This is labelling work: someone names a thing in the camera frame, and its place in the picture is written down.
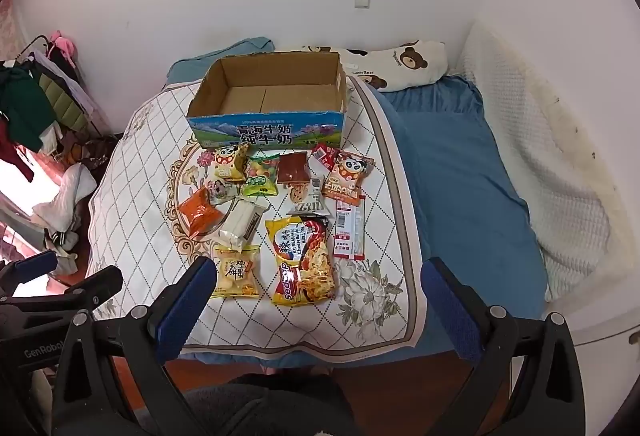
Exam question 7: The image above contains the yellow panda snack bag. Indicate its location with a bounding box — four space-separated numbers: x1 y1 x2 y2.
214 144 248 182

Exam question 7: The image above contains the instant noodle packet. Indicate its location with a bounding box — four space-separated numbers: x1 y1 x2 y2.
265 214 336 307

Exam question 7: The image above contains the white cake packet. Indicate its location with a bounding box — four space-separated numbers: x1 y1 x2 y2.
215 199 267 252

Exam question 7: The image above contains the white knitted blanket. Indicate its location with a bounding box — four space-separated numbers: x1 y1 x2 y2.
457 21 639 314

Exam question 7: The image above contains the clothes rack with garments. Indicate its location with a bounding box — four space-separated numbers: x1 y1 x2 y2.
1 31 116 182

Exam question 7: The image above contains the long red white packet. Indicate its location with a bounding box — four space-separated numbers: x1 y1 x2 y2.
333 196 366 260

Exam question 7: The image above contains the small red snack packet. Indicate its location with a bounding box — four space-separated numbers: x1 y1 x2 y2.
311 142 340 172

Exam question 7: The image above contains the orange panda sunflower seed bag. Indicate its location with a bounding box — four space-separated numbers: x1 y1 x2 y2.
322 150 375 206

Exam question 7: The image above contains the orange foil snack bag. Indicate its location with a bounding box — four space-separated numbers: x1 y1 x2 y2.
178 187 224 238

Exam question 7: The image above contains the brown jerky packet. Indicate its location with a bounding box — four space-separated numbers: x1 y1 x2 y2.
277 151 310 185

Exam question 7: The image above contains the white wall switch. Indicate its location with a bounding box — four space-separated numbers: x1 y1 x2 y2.
355 0 371 9

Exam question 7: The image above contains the green candy bag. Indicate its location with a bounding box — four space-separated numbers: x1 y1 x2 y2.
240 156 280 198

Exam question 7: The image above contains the white cloth pile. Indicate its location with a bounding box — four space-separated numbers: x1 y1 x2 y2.
32 163 96 276

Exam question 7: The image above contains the cranberry oat cookie packet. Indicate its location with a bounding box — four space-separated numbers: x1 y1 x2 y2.
288 176 331 217

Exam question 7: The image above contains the braised egg clear packet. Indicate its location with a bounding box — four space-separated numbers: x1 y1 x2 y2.
203 175 238 206

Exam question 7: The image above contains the teal blue pillow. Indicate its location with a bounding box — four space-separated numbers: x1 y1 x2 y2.
165 36 276 86

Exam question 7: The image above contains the bear print pillow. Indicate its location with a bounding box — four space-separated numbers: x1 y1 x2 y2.
296 40 449 92

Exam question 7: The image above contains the cardboard milk box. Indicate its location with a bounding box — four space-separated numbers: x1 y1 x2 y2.
186 52 347 149

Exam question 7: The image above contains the yellow biscuit bag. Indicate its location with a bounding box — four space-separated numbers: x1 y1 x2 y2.
212 244 260 298

